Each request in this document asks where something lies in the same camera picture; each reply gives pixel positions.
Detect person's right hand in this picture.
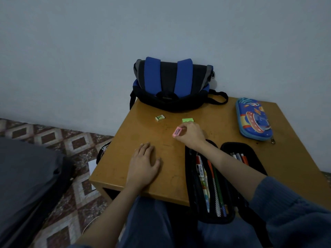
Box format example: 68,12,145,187
175,121,207,152

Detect person's left hand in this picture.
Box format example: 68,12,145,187
126,142,161,190

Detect person's right forearm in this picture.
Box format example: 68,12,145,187
198,142,267,203

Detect person's left forearm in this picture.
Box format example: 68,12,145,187
74,184,145,248

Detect black bag with white print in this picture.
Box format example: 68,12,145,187
96,141,112,165

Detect red and white marker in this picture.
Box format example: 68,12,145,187
195,155,205,179

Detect black open pencil case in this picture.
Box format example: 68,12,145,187
185,139,269,225

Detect patterned white pen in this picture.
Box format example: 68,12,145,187
199,163,210,213

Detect blue and black backpack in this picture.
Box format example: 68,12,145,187
129,57,229,113

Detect person's blue trousers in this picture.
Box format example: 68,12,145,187
68,196,264,248

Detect orange checked pencil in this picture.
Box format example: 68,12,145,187
207,160,222,218

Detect green pencil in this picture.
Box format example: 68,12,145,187
212,171,227,218

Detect blue cartoon print pencil case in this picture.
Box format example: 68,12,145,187
235,97,275,144

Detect dark grey mattress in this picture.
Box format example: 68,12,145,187
0,137,76,248

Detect person's blue sweater sleeve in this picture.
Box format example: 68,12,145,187
249,176,331,248

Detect white cable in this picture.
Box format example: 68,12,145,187
82,216,100,235

